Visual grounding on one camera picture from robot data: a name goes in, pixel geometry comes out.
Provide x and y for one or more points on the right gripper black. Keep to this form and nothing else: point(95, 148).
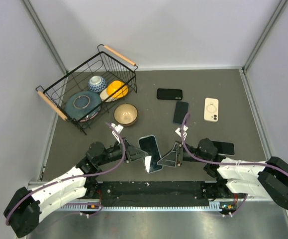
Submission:
point(177, 153)

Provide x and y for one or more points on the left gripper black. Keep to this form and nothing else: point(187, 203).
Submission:
point(133, 153)

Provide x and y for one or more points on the teal blue phone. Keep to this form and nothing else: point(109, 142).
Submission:
point(150, 149)

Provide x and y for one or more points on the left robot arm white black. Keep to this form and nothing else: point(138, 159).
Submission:
point(28, 208)

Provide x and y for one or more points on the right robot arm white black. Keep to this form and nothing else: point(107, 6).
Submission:
point(267, 179)

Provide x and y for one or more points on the dark blue phone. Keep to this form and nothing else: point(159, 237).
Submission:
point(181, 110)

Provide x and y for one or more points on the white phone black screen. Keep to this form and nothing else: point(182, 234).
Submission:
point(224, 148)

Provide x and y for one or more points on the black phone case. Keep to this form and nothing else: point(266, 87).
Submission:
point(169, 94)

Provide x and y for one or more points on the cream phone case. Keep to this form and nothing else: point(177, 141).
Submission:
point(211, 107)

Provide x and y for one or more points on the beige brown bowl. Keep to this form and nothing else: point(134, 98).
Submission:
point(126, 114)

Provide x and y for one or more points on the pink plate under teal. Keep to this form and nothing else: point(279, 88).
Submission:
point(89, 116)

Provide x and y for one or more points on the yellow bowl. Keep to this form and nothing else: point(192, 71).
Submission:
point(117, 89)

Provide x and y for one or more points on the white bowl in basket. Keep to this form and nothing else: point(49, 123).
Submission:
point(106, 98)

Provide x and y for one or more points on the teal blue plate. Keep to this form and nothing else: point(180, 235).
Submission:
point(82, 103)

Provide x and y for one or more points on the blue white patterned bowl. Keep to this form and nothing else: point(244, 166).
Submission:
point(97, 84)

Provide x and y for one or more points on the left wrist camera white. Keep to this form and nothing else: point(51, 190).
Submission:
point(117, 129)

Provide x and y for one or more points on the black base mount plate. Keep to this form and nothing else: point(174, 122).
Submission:
point(155, 194)

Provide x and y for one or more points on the aluminium rail with comb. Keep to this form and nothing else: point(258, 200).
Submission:
point(226, 201)

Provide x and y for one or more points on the black wire basket wooden handles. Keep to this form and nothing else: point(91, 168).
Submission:
point(107, 63)

